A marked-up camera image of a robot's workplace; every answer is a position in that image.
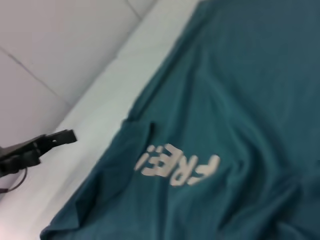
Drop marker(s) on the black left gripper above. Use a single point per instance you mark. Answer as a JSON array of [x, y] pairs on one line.
[[20, 156]]

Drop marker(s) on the teal T-shirt with beige print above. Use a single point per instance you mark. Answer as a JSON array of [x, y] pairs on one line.
[[225, 87]]

